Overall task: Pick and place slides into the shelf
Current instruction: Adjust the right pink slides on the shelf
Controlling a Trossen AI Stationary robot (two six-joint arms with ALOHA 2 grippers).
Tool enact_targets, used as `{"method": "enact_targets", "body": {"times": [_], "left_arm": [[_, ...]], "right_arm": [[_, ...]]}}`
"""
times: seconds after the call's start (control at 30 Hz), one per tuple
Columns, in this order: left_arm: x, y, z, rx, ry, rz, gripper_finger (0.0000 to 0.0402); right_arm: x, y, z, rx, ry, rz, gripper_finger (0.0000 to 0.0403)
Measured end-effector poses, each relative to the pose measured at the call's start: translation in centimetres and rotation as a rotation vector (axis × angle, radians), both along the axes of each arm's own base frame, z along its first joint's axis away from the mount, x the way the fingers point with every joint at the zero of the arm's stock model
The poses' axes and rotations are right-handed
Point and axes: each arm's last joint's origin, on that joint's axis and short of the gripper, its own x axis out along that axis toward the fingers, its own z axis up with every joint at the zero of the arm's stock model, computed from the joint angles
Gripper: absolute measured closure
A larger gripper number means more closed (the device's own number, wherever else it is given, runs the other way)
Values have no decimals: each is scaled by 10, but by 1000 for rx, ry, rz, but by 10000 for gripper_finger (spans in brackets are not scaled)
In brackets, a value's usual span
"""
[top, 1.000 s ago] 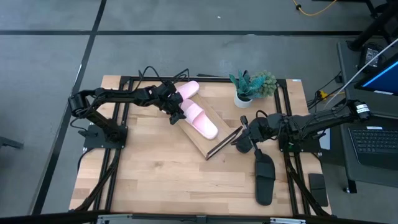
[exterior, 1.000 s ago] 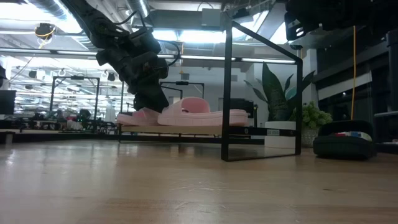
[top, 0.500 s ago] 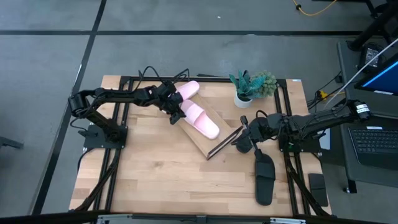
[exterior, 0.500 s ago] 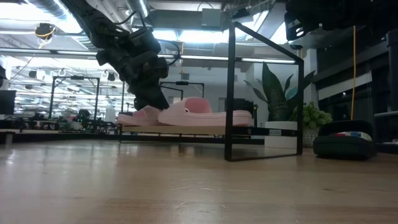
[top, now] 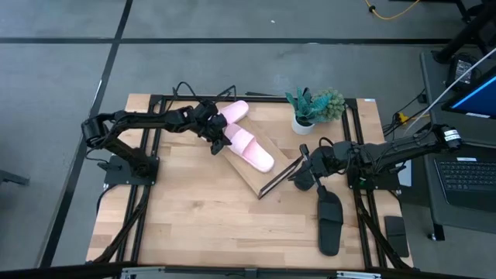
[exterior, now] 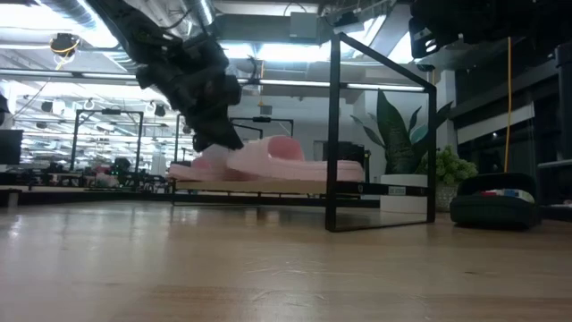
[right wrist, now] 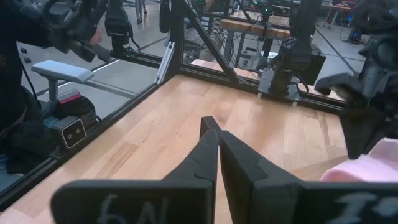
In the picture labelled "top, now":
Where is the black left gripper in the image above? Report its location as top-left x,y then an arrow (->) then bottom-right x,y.
189,99 -> 233,156

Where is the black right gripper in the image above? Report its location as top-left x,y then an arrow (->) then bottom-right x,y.
288,141 -> 352,183

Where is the black rubber slide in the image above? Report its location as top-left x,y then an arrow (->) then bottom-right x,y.
316,184 -> 344,257
293,170 -> 317,191

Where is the pink rubber slide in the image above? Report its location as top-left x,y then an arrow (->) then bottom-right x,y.
222,122 -> 275,174
219,99 -> 250,125

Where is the snake plant in white pot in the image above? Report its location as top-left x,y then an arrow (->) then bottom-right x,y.
285,87 -> 322,136

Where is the small green succulent plant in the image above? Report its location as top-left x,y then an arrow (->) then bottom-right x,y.
312,88 -> 346,121

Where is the black smartphone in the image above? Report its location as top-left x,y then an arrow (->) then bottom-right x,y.
384,215 -> 410,258

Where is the dark grey desk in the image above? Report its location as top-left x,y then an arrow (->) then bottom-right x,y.
420,50 -> 496,241

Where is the black laptop keyboard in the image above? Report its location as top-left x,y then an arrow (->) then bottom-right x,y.
433,157 -> 496,212

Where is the computer monitor with blue screen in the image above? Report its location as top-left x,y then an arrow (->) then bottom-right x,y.
441,75 -> 496,119

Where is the black power adapter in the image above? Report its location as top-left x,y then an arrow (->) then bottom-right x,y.
445,53 -> 476,88

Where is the wooden shelf with black frame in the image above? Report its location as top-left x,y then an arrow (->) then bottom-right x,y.
215,84 -> 305,201

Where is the black camera rig bar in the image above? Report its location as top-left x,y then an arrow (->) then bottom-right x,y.
0,263 -> 496,279

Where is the yellow cable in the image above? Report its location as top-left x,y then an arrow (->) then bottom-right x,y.
363,0 -> 422,21

